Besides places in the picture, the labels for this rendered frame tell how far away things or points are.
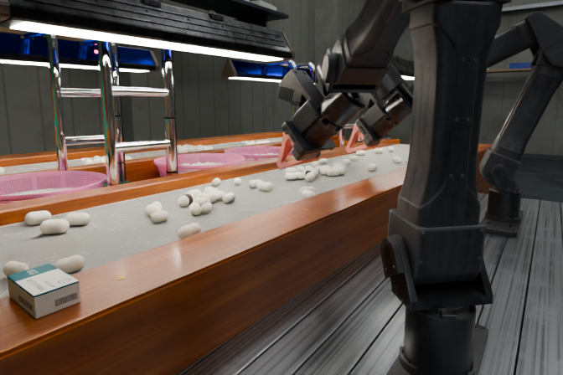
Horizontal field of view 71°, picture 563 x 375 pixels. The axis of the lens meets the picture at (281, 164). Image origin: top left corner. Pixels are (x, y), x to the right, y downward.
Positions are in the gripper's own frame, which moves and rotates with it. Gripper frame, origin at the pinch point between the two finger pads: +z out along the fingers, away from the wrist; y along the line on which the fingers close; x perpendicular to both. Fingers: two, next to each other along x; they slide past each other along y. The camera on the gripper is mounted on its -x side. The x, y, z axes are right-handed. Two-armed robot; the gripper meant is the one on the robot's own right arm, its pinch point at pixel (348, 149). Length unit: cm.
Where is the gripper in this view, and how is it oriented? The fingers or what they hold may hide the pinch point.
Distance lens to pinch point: 103.3
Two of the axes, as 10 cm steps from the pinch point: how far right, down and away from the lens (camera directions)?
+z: -6.0, 5.6, 5.7
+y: -6.2, 1.2, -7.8
